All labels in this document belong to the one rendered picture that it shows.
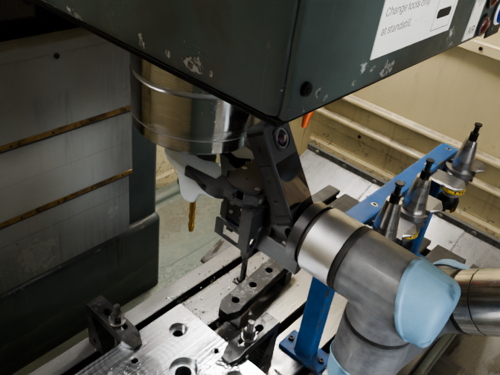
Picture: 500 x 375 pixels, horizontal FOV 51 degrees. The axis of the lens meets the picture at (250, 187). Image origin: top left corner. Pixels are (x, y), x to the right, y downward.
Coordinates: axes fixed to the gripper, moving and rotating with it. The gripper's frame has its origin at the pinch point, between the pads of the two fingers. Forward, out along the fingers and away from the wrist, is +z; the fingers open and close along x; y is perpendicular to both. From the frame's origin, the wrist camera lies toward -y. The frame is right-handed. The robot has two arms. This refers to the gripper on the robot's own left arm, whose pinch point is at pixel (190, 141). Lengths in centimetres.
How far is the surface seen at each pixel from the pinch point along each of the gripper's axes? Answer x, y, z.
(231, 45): -12.6, -20.3, -15.8
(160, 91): -7.8, -10.1, -2.9
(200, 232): 64, 86, 55
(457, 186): 57, 21, -19
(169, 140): -7.3, -4.6, -4.0
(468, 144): 62, 14, -17
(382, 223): 28.9, 17.6, -16.8
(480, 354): 72, 70, -38
